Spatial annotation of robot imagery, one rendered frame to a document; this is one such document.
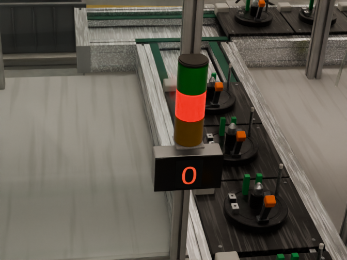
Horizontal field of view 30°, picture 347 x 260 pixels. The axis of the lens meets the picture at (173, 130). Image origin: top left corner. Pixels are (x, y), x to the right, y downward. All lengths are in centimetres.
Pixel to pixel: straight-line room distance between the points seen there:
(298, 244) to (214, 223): 18
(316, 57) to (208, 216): 98
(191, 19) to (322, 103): 115
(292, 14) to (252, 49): 30
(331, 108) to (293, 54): 31
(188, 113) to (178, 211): 24
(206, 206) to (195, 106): 43
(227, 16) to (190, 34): 138
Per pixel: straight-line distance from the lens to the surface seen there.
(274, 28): 237
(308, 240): 140
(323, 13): 219
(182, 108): 107
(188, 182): 115
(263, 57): 230
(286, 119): 202
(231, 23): 237
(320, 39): 222
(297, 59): 235
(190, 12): 104
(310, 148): 190
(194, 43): 106
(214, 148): 114
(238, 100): 186
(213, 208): 144
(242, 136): 151
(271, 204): 132
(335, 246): 143
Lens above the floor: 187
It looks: 32 degrees down
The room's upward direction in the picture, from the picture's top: 3 degrees clockwise
